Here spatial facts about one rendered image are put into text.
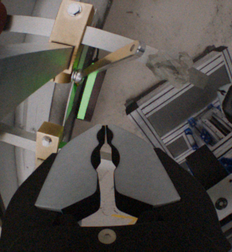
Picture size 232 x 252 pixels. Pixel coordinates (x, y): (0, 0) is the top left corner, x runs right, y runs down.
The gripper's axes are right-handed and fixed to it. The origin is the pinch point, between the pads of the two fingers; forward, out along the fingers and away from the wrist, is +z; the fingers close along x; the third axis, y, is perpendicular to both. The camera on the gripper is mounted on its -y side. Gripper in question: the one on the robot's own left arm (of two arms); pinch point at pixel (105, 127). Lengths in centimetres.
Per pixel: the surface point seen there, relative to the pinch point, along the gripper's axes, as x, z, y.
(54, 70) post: -5.3, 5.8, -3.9
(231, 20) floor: 106, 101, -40
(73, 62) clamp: -4.6, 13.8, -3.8
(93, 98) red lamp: -3.4, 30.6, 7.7
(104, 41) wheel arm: 0.2, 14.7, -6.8
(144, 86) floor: 28, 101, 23
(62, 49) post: -4.5, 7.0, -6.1
